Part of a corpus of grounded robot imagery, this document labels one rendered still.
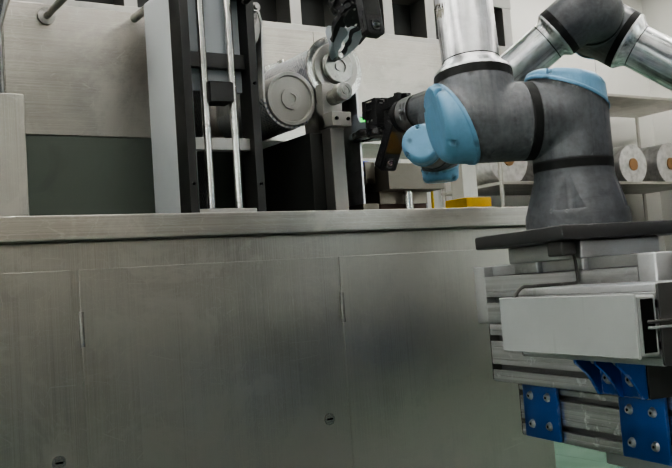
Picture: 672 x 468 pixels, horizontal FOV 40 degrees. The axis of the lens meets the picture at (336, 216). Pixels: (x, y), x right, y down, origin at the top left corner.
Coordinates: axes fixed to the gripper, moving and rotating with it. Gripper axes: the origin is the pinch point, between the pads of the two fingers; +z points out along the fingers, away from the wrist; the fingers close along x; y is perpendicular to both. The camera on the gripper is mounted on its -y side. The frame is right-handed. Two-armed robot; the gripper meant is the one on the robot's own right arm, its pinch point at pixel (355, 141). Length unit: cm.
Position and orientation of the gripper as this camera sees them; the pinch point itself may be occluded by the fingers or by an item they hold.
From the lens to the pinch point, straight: 215.4
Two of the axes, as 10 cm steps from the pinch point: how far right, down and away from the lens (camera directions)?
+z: -5.4, 1.0, 8.4
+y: -0.7, -9.9, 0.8
